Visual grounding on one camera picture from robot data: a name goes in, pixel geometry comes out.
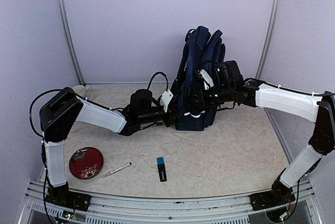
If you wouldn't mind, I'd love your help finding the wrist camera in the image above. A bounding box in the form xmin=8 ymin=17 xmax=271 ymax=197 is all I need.
xmin=159 ymin=89 xmax=173 ymax=113
xmin=195 ymin=69 xmax=214 ymax=90

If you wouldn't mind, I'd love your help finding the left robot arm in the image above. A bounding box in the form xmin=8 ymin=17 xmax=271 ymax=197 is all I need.
xmin=39 ymin=87 xmax=173 ymax=211

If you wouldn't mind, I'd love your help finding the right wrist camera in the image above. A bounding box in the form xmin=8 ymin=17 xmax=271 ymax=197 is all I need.
xmin=195 ymin=69 xmax=214 ymax=90

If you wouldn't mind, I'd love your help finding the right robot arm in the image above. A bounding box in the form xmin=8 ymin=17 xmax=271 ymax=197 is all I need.
xmin=189 ymin=60 xmax=334 ymax=210

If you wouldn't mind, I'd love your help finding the aluminium frame post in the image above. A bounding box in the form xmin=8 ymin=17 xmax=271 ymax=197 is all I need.
xmin=57 ymin=0 xmax=86 ymax=85
xmin=251 ymin=0 xmax=284 ymax=88

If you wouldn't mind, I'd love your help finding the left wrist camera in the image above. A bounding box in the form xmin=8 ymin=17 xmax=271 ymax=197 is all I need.
xmin=159 ymin=89 xmax=173 ymax=113

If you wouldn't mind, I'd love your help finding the clear plastic syringe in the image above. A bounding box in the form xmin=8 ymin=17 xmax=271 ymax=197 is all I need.
xmin=101 ymin=162 xmax=132 ymax=179

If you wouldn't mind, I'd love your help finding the red floral plate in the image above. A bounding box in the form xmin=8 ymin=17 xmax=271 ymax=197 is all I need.
xmin=69 ymin=147 xmax=104 ymax=180

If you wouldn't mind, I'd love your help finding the navy blue student backpack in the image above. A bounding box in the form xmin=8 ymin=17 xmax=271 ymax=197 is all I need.
xmin=171 ymin=26 xmax=226 ymax=131

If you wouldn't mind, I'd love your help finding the left aluminium frame post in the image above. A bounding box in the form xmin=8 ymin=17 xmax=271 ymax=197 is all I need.
xmin=57 ymin=0 xmax=86 ymax=85

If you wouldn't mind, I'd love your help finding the black and blue stamp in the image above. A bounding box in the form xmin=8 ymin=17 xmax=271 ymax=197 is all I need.
xmin=157 ymin=157 xmax=167 ymax=182

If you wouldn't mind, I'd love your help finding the right aluminium frame post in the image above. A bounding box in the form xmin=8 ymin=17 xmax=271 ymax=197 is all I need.
xmin=251 ymin=0 xmax=284 ymax=88

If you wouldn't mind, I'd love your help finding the front aluminium rail base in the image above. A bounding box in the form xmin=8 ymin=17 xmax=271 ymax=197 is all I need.
xmin=15 ymin=181 xmax=326 ymax=223

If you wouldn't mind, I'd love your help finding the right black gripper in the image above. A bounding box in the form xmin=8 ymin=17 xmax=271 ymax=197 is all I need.
xmin=186 ymin=83 xmax=234 ymax=108

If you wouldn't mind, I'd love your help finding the white patterned ceramic cup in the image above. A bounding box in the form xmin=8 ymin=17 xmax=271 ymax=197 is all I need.
xmin=72 ymin=85 xmax=94 ymax=99

